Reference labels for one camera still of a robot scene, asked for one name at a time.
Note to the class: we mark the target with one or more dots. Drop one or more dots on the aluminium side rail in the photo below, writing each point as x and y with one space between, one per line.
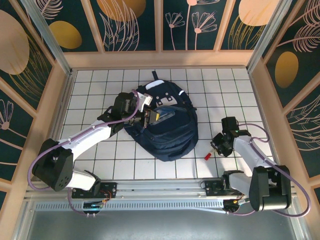
61 117
265 120

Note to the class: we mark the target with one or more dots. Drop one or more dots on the aluminium mounting rail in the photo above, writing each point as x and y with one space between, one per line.
160 186

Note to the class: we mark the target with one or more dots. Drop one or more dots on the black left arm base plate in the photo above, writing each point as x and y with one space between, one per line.
110 190

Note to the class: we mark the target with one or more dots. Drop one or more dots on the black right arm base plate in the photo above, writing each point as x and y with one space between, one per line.
212 187

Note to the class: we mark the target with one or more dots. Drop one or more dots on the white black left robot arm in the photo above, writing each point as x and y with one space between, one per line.
87 137

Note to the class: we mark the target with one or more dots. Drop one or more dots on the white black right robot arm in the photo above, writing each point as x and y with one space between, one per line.
250 150

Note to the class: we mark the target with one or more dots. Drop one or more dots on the aluminium frame post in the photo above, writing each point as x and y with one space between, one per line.
270 32
50 42

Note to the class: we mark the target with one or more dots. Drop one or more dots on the red capped marker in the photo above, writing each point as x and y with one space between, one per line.
207 157

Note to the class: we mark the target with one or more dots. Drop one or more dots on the navy blue backpack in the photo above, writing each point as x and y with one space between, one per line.
170 140

